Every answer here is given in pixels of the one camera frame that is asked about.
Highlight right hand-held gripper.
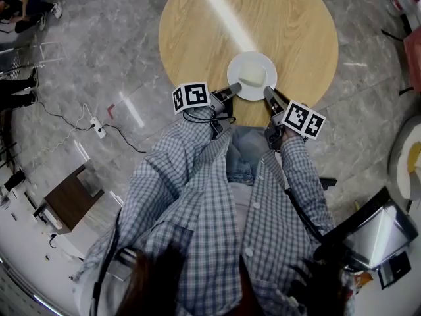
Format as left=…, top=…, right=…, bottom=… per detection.
left=262, top=85, right=327, bottom=152

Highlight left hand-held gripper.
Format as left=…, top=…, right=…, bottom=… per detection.
left=172, top=81, right=243, bottom=141

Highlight white plate of food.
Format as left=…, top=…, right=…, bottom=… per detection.
left=226, top=51, right=278, bottom=102

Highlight pale yellow food block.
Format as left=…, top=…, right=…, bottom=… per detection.
left=237, top=61, right=266, bottom=88

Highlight person's right forearm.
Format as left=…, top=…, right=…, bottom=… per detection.
left=259, top=133, right=332, bottom=240

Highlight person's left forearm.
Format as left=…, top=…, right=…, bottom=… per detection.
left=124, top=105, right=232, bottom=210

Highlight round wooden table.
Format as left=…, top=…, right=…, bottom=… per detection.
left=158, top=0, right=340, bottom=130

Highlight person's blue jeans legs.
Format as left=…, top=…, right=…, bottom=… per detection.
left=226, top=126, right=271, bottom=186

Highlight white power strip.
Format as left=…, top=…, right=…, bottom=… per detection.
left=89, top=117, right=107, bottom=140

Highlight white round container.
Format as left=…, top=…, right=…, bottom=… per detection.
left=388, top=113, right=421, bottom=201

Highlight red stool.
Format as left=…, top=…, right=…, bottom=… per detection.
left=403, top=26, right=421, bottom=94

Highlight person's checked shirt torso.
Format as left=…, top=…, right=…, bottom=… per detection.
left=72, top=156, right=358, bottom=316

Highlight shiny metal container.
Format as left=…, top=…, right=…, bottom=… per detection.
left=341, top=197, right=420, bottom=271

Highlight dark brown wooden side table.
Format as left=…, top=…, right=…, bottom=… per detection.
left=34, top=163, right=106, bottom=236

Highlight black box device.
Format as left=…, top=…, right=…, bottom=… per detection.
left=376, top=259, right=412, bottom=290

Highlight black bag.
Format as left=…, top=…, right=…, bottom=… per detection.
left=2, top=169, right=26, bottom=193

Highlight white counter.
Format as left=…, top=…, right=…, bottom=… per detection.
left=0, top=176, right=87, bottom=316

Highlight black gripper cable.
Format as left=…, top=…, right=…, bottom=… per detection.
left=182, top=108, right=237, bottom=126

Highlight black cable on shirt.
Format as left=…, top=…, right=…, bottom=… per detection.
left=90, top=207, right=122, bottom=316
left=282, top=184, right=325, bottom=245

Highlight white floor cable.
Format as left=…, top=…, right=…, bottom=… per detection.
left=19, top=103, right=95, bottom=171

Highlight black floor cable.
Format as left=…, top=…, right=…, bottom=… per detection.
left=31, top=92, right=147, bottom=153

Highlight metal chair frame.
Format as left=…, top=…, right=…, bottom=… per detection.
left=0, top=40, right=65, bottom=77

